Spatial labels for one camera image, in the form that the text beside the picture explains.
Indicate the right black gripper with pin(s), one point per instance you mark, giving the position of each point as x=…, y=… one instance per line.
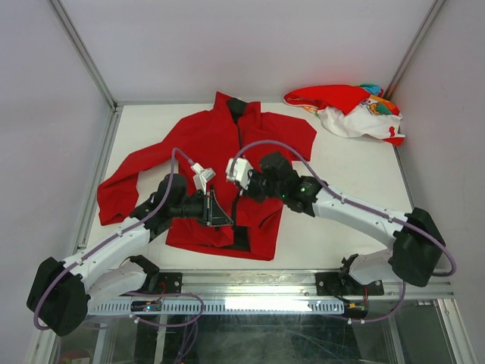
x=248, y=191

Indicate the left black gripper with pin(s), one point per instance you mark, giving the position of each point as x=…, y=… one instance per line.
x=211, y=213

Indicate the red zip jacket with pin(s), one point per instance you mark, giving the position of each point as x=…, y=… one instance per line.
x=211, y=138

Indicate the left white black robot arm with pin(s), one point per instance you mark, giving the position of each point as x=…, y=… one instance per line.
x=65, y=290

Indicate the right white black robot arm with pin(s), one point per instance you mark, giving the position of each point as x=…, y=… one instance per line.
x=412, y=243

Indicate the red white printed garment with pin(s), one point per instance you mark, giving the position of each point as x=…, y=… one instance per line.
x=351, y=111

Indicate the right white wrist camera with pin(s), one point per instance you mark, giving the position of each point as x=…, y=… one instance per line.
x=237, y=172

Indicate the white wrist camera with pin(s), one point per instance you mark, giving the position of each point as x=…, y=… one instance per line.
x=202, y=177
x=237, y=172

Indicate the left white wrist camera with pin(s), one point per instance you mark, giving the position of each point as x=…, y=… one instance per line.
x=202, y=177

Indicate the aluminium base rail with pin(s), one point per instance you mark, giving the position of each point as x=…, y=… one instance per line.
x=219, y=283

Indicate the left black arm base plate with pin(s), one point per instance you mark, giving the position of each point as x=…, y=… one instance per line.
x=159, y=284

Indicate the slotted grey cable duct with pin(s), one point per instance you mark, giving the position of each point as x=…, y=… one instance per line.
x=228, y=306

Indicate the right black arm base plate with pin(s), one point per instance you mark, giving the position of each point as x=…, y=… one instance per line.
x=330, y=283

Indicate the left aluminium corner post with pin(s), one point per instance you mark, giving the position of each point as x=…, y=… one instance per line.
x=80, y=48

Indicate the aluminium corner post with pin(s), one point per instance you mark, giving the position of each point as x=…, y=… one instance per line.
x=414, y=47
x=80, y=48

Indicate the right aluminium corner post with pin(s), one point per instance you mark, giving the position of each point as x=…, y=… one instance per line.
x=414, y=47

